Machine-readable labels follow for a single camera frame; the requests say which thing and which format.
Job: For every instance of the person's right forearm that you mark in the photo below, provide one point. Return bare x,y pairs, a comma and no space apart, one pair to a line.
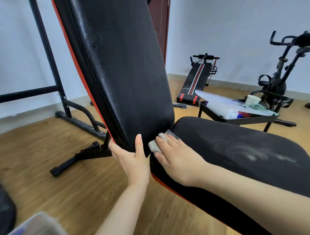
254,198

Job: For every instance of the black exercise bike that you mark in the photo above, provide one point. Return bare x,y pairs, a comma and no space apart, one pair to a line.
278,84

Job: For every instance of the person's left forearm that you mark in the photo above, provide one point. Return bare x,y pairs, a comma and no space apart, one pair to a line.
121,213

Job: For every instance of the green cloth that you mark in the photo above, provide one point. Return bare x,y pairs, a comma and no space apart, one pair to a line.
260,108

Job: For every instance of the black metal cart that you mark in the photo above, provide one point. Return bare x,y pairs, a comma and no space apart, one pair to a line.
242,120

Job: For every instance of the black padded weight bench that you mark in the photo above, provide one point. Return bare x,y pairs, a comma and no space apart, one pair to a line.
6,213

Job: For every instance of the black striped sit-up bench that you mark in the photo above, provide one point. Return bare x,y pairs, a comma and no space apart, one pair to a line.
193,82

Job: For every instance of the black pull-up station frame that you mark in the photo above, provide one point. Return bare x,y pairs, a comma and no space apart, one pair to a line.
49,55

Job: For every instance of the white paper cup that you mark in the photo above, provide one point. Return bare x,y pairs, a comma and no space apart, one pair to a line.
252,100

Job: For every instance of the grey cleaning cloth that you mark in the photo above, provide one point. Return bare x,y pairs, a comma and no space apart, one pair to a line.
153,145

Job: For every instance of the red blue printed packet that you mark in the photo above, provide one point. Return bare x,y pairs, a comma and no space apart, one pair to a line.
244,114

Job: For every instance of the white paper roll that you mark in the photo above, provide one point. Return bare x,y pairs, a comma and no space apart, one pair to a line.
225,112

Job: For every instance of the person's left hand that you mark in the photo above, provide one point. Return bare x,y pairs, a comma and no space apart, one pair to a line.
135,167

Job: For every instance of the person's right hand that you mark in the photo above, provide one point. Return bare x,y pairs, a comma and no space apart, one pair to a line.
184,164

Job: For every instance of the clear plastic container blue clips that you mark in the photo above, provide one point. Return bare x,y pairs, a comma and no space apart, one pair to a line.
41,225

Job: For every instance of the brown wooden door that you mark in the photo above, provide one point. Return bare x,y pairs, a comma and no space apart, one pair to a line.
159,24

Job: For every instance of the clear plastic tray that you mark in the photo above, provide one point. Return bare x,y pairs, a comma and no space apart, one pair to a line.
213,98

